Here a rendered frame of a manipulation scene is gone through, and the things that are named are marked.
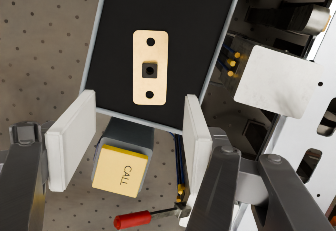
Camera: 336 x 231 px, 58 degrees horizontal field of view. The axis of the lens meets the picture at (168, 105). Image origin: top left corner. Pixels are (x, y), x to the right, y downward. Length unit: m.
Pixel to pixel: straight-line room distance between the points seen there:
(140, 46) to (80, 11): 0.50
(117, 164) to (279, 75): 0.24
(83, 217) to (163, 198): 0.26
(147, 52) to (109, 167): 0.15
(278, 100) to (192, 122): 0.29
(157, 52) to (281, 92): 0.18
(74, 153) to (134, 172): 0.24
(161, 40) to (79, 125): 0.19
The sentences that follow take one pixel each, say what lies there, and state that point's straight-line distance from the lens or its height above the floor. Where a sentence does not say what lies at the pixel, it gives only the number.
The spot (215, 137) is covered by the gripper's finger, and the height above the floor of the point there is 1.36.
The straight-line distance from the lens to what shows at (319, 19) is 0.44.
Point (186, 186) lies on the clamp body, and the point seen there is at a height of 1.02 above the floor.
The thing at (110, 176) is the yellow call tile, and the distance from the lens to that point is 0.40.
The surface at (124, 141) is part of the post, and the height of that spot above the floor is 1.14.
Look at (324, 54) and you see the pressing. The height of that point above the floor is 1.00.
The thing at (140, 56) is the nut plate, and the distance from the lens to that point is 0.34.
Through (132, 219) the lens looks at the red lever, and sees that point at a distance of 0.49.
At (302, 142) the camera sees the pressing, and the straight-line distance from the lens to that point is 0.61.
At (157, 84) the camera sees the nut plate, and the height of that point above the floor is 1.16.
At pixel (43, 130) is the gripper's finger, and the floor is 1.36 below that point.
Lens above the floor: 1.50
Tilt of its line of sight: 72 degrees down
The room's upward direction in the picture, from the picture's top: 178 degrees clockwise
